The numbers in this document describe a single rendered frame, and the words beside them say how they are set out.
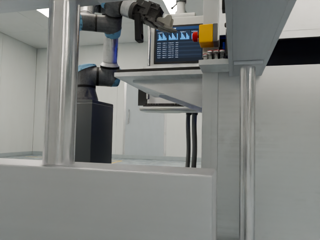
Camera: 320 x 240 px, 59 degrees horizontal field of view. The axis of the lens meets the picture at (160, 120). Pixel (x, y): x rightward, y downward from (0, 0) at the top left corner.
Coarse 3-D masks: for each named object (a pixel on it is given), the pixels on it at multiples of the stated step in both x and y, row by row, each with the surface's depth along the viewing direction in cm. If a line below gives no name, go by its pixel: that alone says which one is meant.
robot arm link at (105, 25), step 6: (102, 18) 125; (108, 18) 125; (114, 18) 124; (120, 18) 126; (102, 24) 125; (108, 24) 126; (114, 24) 126; (120, 24) 128; (102, 30) 128; (108, 30) 128; (114, 30) 128; (120, 30) 131; (108, 36) 130; (114, 36) 130
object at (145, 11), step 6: (138, 0) 119; (144, 0) 118; (132, 6) 117; (138, 6) 119; (144, 6) 118; (150, 6) 116; (156, 6) 116; (132, 12) 118; (138, 12) 118; (144, 12) 116; (150, 12) 116; (156, 12) 116; (162, 12) 119; (132, 18) 120; (144, 18) 116; (150, 18) 115; (156, 18) 118; (150, 24) 117
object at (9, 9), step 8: (0, 0) 53; (8, 0) 53; (16, 0) 53; (24, 0) 53; (32, 0) 52; (40, 0) 52; (104, 0) 52; (112, 0) 52; (120, 0) 52; (0, 8) 56; (8, 8) 56; (16, 8) 56; (24, 8) 56; (32, 8) 56; (40, 8) 56; (48, 8) 56
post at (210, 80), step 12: (204, 0) 119; (216, 0) 118; (204, 12) 119; (216, 12) 118; (204, 48) 118; (216, 48) 117; (216, 72) 116; (204, 84) 117; (216, 84) 116; (204, 96) 117; (216, 96) 116; (204, 108) 117; (216, 108) 115; (204, 120) 116; (216, 120) 115; (204, 132) 116; (216, 132) 115; (204, 144) 116; (216, 144) 115; (204, 156) 116; (216, 156) 114; (216, 168) 114; (216, 180) 114; (216, 192) 114; (216, 204) 113; (216, 216) 113; (216, 228) 113
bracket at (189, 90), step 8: (136, 80) 135; (144, 80) 134; (152, 80) 133; (160, 80) 132; (168, 80) 132; (176, 80) 131; (184, 80) 130; (192, 80) 129; (200, 80) 128; (152, 88) 133; (160, 88) 132; (168, 88) 131; (176, 88) 130; (184, 88) 129; (192, 88) 128; (200, 88) 128; (176, 96) 130; (184, 96) 129; (192, 96) 128; (200, 96) 127; (192, 104) 130; (200, 104) 127
